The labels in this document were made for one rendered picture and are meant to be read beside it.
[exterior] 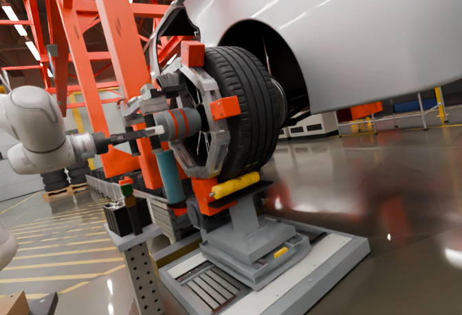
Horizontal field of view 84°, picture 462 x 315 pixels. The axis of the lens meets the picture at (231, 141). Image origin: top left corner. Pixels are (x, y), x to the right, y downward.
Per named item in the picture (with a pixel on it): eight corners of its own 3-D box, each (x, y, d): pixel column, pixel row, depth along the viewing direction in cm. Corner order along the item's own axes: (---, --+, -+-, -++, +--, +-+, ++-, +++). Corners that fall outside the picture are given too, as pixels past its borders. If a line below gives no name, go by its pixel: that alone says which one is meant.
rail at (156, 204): (185, 230, 172) (177, 199, 171) (172, 236, 167) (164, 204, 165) (119, 195, 378) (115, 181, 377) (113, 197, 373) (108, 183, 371)
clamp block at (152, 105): (168, 109, 96) (165, 95, 96) (145, 113, 91) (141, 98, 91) (164, 111, 100) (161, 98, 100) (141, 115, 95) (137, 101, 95)
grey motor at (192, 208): (262, 227, 169) (250, 176, 167) (209, 257, 146) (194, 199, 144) (246, 221, 184) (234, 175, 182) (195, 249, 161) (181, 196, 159)
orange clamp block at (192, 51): (204, 66, 107) (205, 44, 103) (188, 67, 103) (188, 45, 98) (196, 61, 112) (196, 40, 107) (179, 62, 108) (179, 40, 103)
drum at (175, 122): (205, 132, 118) (198, 102, 117) (161, 143, 106) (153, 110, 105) (192, 135, 130) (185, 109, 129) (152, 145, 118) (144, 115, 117)
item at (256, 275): (311, 252, 125) (307, 234, 124) (257, 294, 105) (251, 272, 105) (249, 231, 167) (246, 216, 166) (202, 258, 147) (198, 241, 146)
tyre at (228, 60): (227, 178, 161) (303, 155, 107) (194, 190, 148) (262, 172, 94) (194, 83, 168) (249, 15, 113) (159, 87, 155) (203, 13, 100)
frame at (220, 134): (240, 175, 102) (207, 41, 99) (227, 181, 99) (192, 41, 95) (186, 172, 148) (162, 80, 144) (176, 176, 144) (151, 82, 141)
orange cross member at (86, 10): (244, 33, 454) (238, 9, 452) (81, 32, 313) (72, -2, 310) (240, 36, 464) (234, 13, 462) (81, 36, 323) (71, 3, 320)
